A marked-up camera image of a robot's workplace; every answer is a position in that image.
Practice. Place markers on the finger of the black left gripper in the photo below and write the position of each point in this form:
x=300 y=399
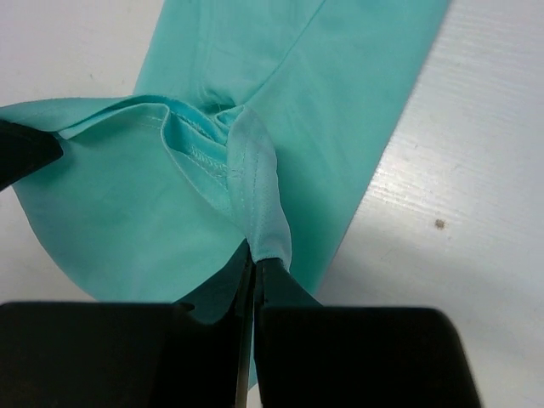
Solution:
x=24 y=150

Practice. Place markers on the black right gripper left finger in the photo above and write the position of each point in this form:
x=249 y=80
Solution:
x=193 y=352

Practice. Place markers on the teal t shirt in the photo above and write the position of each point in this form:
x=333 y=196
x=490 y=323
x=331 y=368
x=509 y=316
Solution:
x=257 y=121

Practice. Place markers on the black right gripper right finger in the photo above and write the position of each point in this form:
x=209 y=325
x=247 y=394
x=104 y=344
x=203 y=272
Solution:
x=311 y=355

